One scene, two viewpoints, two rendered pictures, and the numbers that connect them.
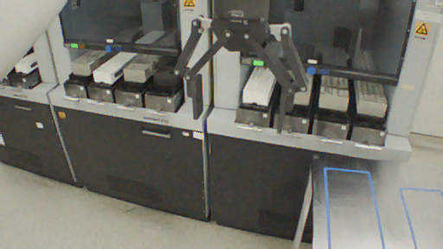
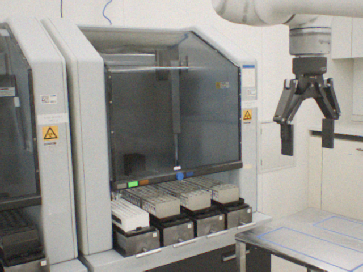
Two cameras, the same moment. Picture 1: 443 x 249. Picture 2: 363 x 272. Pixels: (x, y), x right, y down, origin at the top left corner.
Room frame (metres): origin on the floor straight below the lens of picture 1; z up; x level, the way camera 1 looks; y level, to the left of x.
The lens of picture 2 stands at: (0.05, 0.86, 1.36)
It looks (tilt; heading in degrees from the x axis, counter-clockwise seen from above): 7 degrees down; 311
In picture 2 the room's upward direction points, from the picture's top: 1 degrees counter-clockwise
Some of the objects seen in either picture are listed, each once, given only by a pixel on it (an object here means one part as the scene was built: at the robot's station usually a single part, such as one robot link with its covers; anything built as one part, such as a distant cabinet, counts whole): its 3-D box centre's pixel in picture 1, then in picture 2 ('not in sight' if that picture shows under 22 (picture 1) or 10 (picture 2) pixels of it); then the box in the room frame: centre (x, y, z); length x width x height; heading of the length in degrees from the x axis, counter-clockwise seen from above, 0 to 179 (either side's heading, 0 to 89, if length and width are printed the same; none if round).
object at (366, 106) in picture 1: (371, 107); (227, 195); (1.07, -0.58, 0.85); 0.12 x 0.02 x 0.06; 73
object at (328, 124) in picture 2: (282, 109); (327, 133); (0.43, -0.09, 1.22); 0.03 x 0.01 x 0.07; 164
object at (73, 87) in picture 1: (110, 62); not in sight; (1.66, 0.62, 0.78); 0.73 x 0.14 x 0.09; 164
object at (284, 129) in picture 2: (185, 80); (281, 128); (0.48, 0.06, 1.25); 0.03 x 0.01 x 0.05; 74
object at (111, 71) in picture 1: (118, 66); not in sight; (1.49, 0.51, 0.83); 0.30 x 0.10 x 0.06; 164
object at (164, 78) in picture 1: (165, 78); (20, 240); (1.31, 0.25, 0.85); 0.12 x 0.02 x 0.06; 74
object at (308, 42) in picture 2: not in sight; (309, 43); (0.45, -0.02, 1.43); 0.09 x 0.09 x 0.06
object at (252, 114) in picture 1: (266, 81); (108, 217); (1.42, -0.20, 0.78); 0.73 x 0.14 x 0.09; 164
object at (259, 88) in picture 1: (261, 83); (121, 213); (1.29, -0.16, 0.83); 0.30 x 0.10 x 0.06; 164
